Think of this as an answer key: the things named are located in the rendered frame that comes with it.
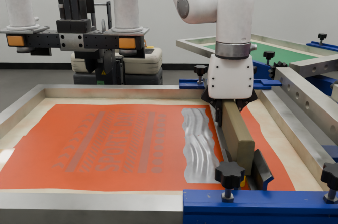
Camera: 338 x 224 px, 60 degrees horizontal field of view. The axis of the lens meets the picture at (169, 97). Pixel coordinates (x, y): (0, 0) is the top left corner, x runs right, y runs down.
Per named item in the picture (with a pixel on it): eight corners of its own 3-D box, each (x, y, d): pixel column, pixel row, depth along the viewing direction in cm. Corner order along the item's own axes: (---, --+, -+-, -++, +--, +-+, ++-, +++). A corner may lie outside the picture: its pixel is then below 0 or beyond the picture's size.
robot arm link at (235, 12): (190, -12, 68) (223, -12, 72) (190, 34, 72) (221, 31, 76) (234, -11, 55) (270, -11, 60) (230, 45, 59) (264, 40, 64)
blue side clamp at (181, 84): (178, 103, 98) (179, 83, 95) (178, 97, 102) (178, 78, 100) (269, 104, 97) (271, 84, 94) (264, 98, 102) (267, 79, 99)
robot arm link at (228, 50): (252, 37, 67) (251, 49, 68) (213, 37, 68) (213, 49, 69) (261, 44, 60) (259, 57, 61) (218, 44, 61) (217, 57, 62)
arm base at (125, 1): (117, 26, 126) (115, -13, 121) (147, 26, 125) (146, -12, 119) (107, 31, 112) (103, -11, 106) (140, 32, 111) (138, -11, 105)
